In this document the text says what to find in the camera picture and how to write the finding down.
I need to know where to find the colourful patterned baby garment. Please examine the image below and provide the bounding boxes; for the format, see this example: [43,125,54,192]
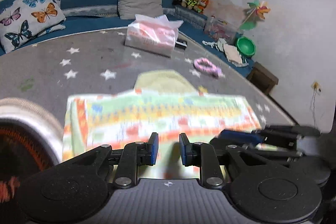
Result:
[63,70,261,178]

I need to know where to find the small wooden stool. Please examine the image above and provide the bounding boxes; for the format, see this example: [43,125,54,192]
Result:
[247,62,278,96]

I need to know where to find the beige cloth on sofa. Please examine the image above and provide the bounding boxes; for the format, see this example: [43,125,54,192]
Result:
[202,38,248,68]

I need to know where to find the green plastic bowl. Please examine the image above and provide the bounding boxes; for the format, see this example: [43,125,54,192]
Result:
[236,36,256,57]

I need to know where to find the clear plastic toy box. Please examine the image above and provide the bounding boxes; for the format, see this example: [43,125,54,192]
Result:
[204,16,243,45]

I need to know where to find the small black box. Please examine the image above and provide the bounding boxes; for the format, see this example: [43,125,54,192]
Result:
[175,40,188,51]

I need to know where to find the colourful paper pinwheel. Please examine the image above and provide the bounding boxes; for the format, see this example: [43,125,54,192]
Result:
[239,0,271,31]

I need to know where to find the pink tissue pack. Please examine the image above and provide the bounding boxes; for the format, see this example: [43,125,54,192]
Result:
[125,14,183,57]

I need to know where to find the orange yellow plush toys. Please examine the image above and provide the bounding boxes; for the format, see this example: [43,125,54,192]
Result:
[181,0,210,14]

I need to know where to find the grey square cushion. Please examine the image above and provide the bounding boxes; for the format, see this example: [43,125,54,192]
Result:
[117,0,163,20]

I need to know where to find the butterfly print pillow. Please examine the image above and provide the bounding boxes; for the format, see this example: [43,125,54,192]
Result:
[1,0,66,53]

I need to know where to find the blue sofa bench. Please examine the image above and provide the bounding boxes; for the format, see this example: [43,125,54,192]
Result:
[0,0,255,79]

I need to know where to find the pink scrunchie ring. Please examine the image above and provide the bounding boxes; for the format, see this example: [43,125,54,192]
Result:
[193,57,224,79]

